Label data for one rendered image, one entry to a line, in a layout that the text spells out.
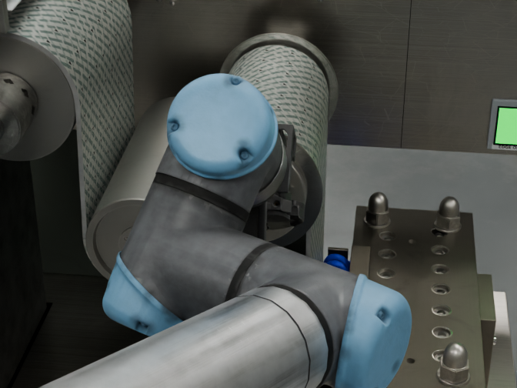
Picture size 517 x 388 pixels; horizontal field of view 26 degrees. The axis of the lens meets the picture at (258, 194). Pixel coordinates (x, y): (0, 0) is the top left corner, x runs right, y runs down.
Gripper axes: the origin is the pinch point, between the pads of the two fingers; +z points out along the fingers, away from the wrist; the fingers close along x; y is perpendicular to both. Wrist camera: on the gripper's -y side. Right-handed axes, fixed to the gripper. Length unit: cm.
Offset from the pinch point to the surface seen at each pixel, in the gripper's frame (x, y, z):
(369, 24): -8.9, 29.4, 23.6
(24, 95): 24.4, 10.7, -4.5
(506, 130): -27.1, 18.8, 31.6
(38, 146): 24.0, 6.8, 0.9
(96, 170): 19.5, 5.9, 7.9
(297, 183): -3.2, 4.5, 0.7
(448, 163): -34, 64, 270
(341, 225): 0, 35, 235
